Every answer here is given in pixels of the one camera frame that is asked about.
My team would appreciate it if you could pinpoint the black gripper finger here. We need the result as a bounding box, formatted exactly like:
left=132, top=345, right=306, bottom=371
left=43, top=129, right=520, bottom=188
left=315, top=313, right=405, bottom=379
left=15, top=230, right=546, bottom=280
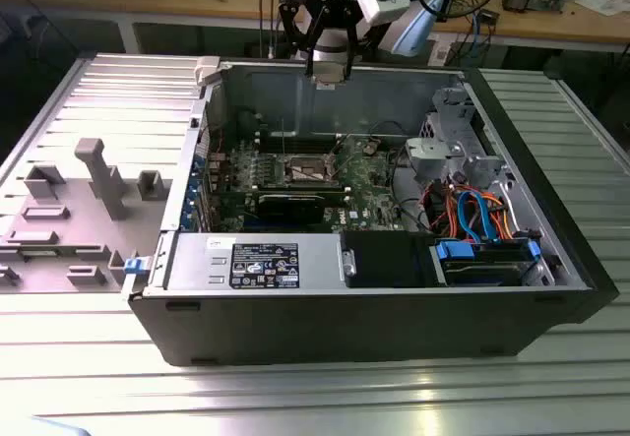
left=343, top=8, right=379, bottom=79
left=279, top=0, right=327, bottom=79

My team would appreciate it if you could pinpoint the CPU socket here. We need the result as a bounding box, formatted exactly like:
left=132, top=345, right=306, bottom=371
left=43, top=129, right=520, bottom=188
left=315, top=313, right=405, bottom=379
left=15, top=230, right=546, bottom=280
left=283, top=153, right=336, bottom=185

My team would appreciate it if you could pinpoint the beige case latch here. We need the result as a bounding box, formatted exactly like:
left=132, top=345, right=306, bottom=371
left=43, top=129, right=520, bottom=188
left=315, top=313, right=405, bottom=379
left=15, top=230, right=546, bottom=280
left=194, top=55, right=222, bottom=88

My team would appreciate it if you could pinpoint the green motherboard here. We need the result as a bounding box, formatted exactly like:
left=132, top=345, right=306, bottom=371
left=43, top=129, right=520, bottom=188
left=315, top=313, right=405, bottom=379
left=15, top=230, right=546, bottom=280
left=206, top=133, right=424, bottom=233

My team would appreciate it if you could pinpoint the wooden desk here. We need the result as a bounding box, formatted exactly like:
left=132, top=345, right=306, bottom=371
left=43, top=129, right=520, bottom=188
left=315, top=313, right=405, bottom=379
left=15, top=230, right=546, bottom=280
left=0, top=0, right=630, bottom=56

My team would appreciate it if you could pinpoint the black graphics card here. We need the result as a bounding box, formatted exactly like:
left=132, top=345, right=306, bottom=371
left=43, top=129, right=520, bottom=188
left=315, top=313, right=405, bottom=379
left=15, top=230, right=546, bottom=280
left=255, top=190, right=326, bottom=225

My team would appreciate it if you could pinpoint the black plastic fan shroud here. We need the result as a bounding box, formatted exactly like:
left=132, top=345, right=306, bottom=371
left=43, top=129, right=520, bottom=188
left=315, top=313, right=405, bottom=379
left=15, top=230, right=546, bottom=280
left=342, top=231, right=434, bottom=289

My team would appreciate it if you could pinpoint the white paper sheet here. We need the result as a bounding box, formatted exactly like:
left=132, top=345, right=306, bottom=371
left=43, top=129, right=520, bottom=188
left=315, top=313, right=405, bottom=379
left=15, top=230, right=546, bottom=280
left=574, top=0, right=630, bottom=17

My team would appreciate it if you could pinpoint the silver power supply unit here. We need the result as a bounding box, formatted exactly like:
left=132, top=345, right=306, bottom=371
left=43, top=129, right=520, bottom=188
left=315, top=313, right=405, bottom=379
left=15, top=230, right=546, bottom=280
left=166, top=232, right=346, bottom=292

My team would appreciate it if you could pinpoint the hard disk in blue carrier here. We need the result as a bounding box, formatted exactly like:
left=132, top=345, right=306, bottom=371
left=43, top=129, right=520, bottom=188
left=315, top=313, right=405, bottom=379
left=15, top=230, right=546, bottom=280
left=431, top=238, right=542, bottom=287

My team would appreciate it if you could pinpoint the black open PC case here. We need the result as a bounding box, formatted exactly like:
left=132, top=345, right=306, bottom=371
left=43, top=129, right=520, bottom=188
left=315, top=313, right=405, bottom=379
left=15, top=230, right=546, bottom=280
left=120, top=56, right=620, bottom=368

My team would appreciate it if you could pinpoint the grey plastic parts rack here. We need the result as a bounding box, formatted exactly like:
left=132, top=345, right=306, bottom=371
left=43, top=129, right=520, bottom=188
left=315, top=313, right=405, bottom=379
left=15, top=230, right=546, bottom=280
left=0, top=138, right=173, bottom=293

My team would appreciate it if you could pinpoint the silver metal drive bracket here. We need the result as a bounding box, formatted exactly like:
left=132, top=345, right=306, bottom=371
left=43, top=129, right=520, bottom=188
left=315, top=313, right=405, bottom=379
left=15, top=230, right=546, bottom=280
left=406, top=136, right=467, bottom=181

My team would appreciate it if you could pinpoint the blue flat wire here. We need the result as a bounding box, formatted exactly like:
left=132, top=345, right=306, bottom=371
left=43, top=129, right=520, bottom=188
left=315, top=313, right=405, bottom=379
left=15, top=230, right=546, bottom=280
left=456, top=188, right=499, bottom=244

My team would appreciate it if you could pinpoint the orange wire bundle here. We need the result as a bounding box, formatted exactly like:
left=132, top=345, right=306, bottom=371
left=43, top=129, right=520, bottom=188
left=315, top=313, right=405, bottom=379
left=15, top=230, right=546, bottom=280
left=423, top=182, right=518, bottom=240

